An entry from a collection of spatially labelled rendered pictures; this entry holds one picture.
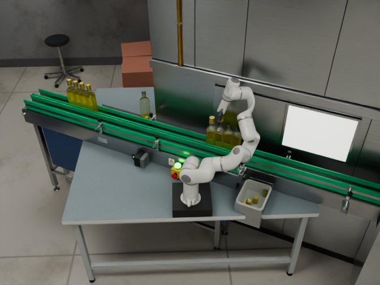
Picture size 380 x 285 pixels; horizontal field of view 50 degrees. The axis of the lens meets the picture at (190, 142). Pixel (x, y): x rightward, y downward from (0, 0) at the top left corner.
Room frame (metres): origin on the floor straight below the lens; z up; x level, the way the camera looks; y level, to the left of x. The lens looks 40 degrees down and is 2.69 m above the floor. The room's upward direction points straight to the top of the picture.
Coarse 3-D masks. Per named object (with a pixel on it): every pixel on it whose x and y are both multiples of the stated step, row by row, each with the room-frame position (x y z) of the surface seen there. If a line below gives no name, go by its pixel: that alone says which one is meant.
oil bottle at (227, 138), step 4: (224, 132) 2.04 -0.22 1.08; (228, 132) 2.03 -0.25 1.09; (232, 132) 2.05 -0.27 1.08; (224, 136) 2.04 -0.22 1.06; (228, 136) 2.02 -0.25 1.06; (224, 140) 2.03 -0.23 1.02; (228, 140) 2.02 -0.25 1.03; (224, 144) 2.03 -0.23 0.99; (228, 144) 2.02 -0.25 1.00; (228, 148) 2.02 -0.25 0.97
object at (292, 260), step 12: (300, 228) 1.69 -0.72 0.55; (84, 240) 1.68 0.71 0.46; (300, 240) 1.69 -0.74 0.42; (84, 252) 1.65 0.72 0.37; (84, 264) 1.65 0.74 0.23; (96, 264) 1.67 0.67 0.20; (108, 264) 1.67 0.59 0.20; (120, 264) 1.67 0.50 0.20; (132, 264) 1.67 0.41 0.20; (144, 264) 1.67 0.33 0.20; (156, 264) 1.67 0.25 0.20; (168, 264) 1.67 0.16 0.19; (180, 264) 1.67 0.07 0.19; (192, 264) 1.67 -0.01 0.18; (204, 264) 1.68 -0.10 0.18; (216, 264) 1.68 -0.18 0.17; (228, 264) 1.68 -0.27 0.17; (240, 264) 1.68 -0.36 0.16; (288, 264) 1.72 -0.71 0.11
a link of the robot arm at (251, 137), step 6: (240, 120) 1.81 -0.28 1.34; (246, 120) 1.80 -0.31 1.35; (252, 120) 1.81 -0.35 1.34; (240, 126) 1.79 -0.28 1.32; (246, 126) 1.78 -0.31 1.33; (252, 126) 1.78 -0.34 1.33; (246, 132) 1.75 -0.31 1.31; (252, 132) 1.74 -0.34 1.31; (246, 138) 1.73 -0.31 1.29; (252, 138) 1.73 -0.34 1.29; (258, 138) 1.77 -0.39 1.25; (246, 144) 1.79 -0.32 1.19; (252, 144) 1.77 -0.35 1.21; (252, 150) 1.75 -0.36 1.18; (246, 162) 1.71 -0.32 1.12
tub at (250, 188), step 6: (246, 180) 1.85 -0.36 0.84; (252, 180) 1.85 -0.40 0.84; (246, 186) 1.83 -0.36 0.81; (252, 186) 1.84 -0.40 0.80; (258, 186) 1.82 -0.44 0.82; (264, 186) 1.81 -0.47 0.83; (240, 192) 1.74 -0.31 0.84; (246, 192) 1.81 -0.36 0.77; (252, 192) 1.81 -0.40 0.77; (258, 192) 1.81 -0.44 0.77; (240, 198) 1.73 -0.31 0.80; (246, 198) 1.76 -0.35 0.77; (252, 198) 1.76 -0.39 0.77; (258, 198) 1.76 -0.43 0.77; (264, 198) 1.76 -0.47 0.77; (240, 204) 1.65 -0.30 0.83; (246, 204) 1.65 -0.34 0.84; (252, 204) 1.71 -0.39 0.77; (258, 204) 1.71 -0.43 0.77; (264, 204) 1.65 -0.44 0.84
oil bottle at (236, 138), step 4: (232, 136) 2.01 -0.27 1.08; (236, 136) 2.00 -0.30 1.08; (240, 136) 2.01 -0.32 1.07; (232, 140) 2.01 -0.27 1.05; (236, 140) 2.00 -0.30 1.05; (240, 140) 2.02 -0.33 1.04; (232, 144) 2.01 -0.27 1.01; (236, 144) 1.99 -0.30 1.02; (240, 144) 2.02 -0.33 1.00; (232, 148) 2.00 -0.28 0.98
